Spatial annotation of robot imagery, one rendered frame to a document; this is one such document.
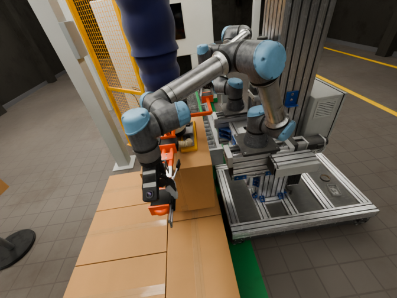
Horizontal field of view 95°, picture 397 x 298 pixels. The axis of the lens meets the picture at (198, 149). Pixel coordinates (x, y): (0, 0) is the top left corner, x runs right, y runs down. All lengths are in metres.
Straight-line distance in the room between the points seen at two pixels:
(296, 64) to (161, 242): 1.37
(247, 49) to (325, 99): 0.78
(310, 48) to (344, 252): 1.63
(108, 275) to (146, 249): 0.24
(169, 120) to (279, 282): 1.61
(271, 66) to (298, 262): 1.62
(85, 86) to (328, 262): 2.82
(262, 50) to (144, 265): 1.29
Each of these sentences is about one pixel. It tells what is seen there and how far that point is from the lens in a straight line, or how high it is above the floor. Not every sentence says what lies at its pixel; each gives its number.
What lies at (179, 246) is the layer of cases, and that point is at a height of 0.54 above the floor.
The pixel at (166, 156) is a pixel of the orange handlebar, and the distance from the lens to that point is 0.87.
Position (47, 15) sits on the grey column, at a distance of 2.35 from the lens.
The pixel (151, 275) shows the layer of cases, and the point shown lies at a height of 0.54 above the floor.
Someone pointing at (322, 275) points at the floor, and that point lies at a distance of 1.98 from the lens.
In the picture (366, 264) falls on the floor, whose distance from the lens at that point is 2.17.
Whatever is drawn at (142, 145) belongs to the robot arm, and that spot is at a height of 1.48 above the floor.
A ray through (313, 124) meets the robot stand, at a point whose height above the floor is 1.04.
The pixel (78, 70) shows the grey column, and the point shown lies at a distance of 2.37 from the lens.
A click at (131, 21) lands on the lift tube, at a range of 0.95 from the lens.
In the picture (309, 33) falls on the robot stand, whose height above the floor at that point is 1.57.
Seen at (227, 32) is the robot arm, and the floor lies 1.55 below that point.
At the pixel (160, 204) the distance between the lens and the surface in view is 0.68.
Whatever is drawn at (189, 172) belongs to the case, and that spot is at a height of 1.03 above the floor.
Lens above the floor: 1.76
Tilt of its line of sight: 38 degrees down
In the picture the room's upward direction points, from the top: 9 degrees counter-clockwise
